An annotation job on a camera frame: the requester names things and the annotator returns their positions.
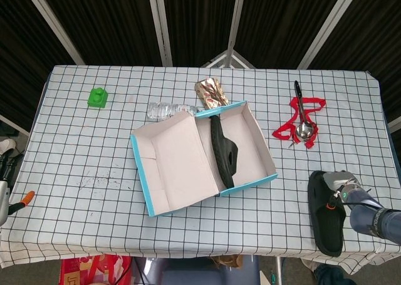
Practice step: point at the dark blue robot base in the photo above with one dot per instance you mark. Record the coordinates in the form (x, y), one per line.
(194, 275)

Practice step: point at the dark blue fabric bundle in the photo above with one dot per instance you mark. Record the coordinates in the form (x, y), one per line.
(332, 275)

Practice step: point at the light blue shoe box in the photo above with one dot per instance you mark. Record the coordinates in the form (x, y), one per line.
(178, 169)

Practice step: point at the crumpled gold snack wrapper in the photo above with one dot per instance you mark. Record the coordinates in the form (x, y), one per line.
(211, 92)

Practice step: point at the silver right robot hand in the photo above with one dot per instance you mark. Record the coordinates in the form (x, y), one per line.
(340, 180)

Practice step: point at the white screen frame post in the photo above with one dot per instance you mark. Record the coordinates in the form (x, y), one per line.
(235, 25)
(329, 25)
(53, 25)
(160, 25)

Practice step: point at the green toy block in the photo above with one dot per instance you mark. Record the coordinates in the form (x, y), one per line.
(97, 98)

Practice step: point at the black slipper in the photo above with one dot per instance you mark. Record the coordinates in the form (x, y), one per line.
(327, 231)
(224, 153)

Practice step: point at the black folding screen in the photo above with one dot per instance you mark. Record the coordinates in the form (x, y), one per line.
(109, 15)

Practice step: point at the clear plastic water bottle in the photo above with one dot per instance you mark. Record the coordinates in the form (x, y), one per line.
(159, 111)

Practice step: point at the white shoe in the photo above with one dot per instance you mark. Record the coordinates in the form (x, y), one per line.
(6, 144)

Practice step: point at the white triangular metal stand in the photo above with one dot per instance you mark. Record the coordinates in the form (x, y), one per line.
(227, 58)

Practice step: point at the white table leg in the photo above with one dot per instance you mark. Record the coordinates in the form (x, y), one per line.
(278, 271)

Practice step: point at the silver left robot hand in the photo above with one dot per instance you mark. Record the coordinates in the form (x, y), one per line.
(3, 200)

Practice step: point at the white metal floor bar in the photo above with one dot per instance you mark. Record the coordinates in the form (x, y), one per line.
(395, 123)
(14, 125)

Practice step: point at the red printed gift bag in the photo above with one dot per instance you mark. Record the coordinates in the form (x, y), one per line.
(94, 271)

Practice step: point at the white checkered tablecloth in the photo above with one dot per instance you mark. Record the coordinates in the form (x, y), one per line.
(78, 147)

